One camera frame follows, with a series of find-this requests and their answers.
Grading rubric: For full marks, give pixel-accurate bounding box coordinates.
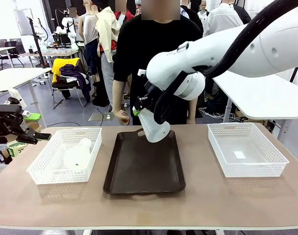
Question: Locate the white table with white leg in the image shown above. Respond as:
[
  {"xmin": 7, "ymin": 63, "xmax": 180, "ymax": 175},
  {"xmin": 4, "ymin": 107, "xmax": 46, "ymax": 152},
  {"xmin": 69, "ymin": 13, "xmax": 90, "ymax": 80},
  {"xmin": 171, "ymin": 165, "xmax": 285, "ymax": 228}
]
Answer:
[{"xmin": 0, "ymin": 68, "xmax": 53, "ymax": 122}]

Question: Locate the metal frame chair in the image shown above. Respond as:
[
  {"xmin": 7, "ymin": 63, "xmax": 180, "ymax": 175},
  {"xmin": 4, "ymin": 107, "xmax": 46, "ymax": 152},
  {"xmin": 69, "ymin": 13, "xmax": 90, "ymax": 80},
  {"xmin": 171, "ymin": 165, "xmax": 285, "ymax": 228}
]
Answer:
[{"xmin": 52, "ymin": 80, "xmax": 88, "ymax": 108}]

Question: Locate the white board panel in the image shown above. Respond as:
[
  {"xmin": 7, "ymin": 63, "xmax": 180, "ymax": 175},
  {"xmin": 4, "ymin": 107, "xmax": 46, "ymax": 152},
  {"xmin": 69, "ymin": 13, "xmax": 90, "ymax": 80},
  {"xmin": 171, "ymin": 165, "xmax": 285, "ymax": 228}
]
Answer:
[{"xmin": 14, "ymin": 9, "xmax": 34, "ymax": 36}]

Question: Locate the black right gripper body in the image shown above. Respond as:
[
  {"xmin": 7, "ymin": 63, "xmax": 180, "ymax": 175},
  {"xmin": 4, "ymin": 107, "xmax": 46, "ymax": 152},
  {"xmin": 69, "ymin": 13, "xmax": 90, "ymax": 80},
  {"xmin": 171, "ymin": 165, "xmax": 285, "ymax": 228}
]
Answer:
[{"xmin": 143, "ymin": 80, "xmax": 165, "ymax": 112}]

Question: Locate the mannequin in cream jacket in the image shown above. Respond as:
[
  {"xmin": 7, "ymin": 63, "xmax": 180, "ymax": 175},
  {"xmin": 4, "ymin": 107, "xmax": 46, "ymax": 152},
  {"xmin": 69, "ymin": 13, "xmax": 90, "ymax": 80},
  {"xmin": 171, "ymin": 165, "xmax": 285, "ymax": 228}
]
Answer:
[{"xmin": 94, "ymin": 0, "xmax": 125, "ymax": 113}]

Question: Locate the black office chair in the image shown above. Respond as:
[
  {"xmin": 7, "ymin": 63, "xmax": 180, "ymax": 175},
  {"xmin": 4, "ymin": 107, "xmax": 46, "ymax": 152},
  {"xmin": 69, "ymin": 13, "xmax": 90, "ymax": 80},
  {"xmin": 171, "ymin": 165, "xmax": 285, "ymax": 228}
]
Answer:
[{"xmin": 0, "ymin": 40, "xmax": 25, "ymax": 68}]

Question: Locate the mannequin in white tank top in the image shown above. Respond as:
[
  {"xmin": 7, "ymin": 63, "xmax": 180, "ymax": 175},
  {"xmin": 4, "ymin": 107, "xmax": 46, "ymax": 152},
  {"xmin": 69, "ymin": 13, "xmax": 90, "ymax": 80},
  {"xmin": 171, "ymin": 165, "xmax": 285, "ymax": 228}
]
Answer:
[{"xmin": 78, "ymin": 0, "xmax": 100, "ymax": 76}]

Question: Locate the grey mannequin base plate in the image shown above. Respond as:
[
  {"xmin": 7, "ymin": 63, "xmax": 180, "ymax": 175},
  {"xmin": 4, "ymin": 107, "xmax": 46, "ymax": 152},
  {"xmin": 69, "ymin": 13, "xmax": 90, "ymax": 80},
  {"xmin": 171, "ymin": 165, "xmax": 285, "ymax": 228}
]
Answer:
[{"xmin": 88, "ymin": 111, "xmax": 115, "ymax": 122}]

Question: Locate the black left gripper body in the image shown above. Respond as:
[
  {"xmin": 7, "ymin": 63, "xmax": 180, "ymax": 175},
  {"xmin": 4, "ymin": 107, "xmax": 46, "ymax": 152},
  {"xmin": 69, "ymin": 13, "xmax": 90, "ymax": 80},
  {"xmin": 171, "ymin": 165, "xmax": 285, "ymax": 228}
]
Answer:
[{"xmin": 0, "ymin": 104, "xmax": 24, "ymax": 144}]

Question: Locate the mannequin in red vest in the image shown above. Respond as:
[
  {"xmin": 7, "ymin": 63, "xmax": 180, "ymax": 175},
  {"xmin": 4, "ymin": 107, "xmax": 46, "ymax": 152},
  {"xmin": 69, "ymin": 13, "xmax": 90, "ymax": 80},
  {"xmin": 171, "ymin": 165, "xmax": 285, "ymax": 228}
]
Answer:
[{"xmin": 114, "ymin": 9, "xmax": 135, "ymax": 27}]

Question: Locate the person's right forearm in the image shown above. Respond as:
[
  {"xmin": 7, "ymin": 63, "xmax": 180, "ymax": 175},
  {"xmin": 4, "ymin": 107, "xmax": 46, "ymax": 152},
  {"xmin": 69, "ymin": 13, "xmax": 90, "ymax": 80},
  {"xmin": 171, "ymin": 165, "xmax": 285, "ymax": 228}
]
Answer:
[{"xmin": 112, "ymin": 79, "xmax": 127, "ymax": 113}]

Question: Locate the white perforated plastic basket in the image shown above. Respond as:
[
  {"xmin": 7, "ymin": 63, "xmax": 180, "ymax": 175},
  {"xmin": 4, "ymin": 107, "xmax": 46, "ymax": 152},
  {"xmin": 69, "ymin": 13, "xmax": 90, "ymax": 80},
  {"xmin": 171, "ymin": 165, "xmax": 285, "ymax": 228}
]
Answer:
[
  {"xmin": 26, "ymin": 127, "xmax": 102, "ymax": 185},
  {"xmin": 207, "ymin": 122, "xmax": 290, "ymax": 178}
]

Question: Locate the person's left forearm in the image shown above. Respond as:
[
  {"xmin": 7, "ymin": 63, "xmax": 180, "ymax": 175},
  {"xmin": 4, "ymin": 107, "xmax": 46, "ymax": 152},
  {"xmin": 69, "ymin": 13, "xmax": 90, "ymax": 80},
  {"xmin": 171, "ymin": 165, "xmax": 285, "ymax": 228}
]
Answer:
[{"xmin": 187, "ymin": 97, "xmax": 198, "ymax": 119}]

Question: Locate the person's right hand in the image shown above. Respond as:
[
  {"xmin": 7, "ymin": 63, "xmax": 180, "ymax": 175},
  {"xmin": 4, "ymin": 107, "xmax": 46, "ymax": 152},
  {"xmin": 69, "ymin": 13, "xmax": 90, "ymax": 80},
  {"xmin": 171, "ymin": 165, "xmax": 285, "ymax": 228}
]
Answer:
[{"xmin": 114, "ymin": 109, "xmax": 130, "ymax": 126}]

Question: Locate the dark purple garment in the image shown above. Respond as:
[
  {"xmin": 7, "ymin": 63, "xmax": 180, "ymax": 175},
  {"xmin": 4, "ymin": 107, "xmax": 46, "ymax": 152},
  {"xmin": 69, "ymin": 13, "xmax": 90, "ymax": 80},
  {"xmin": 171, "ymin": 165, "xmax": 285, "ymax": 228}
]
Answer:
[{"xmin": 59, "ymin": 64, "xmax": 92, "ymax": 102}]

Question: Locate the dark brown plastic tray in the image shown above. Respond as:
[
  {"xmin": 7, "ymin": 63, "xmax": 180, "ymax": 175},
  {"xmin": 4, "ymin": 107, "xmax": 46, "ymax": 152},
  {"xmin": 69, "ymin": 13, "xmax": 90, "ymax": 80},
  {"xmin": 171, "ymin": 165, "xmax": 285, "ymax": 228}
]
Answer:
[{"xmin": 102, "ymin": 127, "xmax": 186, "ymax": 196}]

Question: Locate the yellow garment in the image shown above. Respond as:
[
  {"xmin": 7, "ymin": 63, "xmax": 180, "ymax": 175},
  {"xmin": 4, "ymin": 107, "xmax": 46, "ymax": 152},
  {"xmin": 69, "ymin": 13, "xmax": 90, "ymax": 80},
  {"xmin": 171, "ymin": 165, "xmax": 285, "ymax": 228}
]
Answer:
[{"xmin": 51, "ymin": 58, "xmax": 80, "ymax": 84}]

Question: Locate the white green printed box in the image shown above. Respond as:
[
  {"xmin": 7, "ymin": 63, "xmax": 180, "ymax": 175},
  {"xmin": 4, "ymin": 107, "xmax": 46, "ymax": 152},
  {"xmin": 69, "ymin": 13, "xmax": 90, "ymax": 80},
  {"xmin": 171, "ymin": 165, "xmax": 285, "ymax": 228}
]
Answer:
[{"xmin": 7, "ymin": 141, "xmax": 29, "ymax": 157}]

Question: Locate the black tripod stand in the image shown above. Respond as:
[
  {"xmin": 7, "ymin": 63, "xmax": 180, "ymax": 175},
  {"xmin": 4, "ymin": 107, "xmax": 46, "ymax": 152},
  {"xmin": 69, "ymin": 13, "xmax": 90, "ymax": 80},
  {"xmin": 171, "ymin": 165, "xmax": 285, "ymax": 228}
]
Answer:
[{"xmin": 26, "ymin": 16, "xmax": 50, "ymax": 69}]

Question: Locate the white plastic conical flask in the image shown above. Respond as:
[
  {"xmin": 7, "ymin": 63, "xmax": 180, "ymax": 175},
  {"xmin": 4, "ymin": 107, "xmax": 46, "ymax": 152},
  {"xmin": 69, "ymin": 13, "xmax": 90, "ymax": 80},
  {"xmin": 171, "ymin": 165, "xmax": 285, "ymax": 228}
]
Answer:
[
  {"xmin": 138, "ymin": 109, "xmax": 171, "ymax": 143},
  {"xmin": 62, "ymin": 138, "xmax": 92, "ymax": 170}
]

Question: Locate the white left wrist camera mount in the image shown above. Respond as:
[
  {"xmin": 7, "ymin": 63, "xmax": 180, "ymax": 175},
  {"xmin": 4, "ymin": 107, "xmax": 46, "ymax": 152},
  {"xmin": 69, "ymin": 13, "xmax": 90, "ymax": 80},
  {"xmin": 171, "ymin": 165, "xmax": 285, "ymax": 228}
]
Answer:
[{"xmin": 7, "ymin": 90, "xmax": 27, "ymax": 110}]

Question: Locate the mannequin in white shirt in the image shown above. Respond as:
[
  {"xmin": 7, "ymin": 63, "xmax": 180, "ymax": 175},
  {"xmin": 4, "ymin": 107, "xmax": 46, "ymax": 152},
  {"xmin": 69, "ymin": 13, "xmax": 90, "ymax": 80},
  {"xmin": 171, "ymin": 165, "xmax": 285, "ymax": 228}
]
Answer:
[{"xmin": 202, "ymin": 2, "xmax": 245, "ymax": 37}]

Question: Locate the mannequin in black coat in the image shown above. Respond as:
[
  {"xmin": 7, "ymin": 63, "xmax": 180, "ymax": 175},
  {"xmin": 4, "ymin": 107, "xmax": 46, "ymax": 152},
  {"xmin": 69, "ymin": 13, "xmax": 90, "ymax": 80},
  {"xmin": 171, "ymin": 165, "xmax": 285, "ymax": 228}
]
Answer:
[{"xmin": 180, "ymin": 4, "xmax": 204, "ymax": 32}]

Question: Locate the long background desk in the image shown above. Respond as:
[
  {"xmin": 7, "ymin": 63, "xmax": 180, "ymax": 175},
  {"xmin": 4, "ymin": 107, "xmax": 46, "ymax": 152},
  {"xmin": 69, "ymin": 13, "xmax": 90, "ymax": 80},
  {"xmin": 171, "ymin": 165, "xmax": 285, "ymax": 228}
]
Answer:
[{"xmin": 16, "ymin": 47, "xmax": 80, "ymax": 68}]

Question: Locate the black right arm cable sleeve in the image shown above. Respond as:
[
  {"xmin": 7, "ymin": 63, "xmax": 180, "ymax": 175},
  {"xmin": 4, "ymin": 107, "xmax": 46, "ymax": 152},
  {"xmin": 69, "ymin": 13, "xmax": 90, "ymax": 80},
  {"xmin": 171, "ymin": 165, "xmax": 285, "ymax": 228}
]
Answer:
[{"xmin": 153, "ymin": 0, "xmax": 298, "ymax": 124}]

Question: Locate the hanging black jacket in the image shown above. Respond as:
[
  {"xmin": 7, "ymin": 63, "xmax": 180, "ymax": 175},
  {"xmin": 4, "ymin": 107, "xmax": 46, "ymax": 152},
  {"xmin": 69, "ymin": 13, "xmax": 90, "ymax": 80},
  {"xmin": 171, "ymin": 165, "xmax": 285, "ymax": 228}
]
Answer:
[{"xmin": 233, "ymin": 3, "xmax": 252, "ymax": 25}]

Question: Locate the person in black sweater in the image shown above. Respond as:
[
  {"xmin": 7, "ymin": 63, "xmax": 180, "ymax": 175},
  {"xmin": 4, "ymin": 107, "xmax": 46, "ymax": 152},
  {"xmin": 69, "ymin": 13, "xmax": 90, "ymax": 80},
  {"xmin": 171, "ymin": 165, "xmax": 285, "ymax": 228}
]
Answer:
[{"xmin": 113, "ymin": 0, "xmax": 203, "ymax": 125}]

